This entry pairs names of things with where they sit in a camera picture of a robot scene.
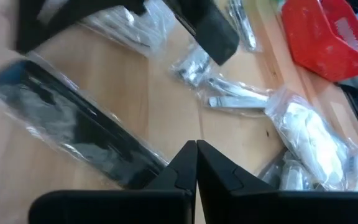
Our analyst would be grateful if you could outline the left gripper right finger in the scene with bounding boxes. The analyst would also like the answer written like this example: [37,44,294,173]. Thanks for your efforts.
[196,139,358,224]

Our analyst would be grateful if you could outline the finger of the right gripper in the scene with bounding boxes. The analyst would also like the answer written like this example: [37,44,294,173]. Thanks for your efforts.
[14,0,145,54]
[163,0,241,66]

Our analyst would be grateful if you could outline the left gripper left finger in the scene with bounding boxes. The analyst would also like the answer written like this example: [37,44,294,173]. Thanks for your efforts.
[28,139,197,224]

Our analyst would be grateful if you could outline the cotton balls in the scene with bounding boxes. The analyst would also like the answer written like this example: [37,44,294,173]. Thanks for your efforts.
[264,88,358,192]

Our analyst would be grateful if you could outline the black comb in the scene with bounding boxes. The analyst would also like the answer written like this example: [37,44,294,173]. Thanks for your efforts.
[0,58,170,190]

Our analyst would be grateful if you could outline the clear bag with black parts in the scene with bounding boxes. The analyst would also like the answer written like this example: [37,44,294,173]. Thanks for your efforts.
[203,77,272,110]

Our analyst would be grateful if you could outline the red plastic mesh basket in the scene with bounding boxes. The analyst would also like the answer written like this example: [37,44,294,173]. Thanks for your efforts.
[280,0,358,82]

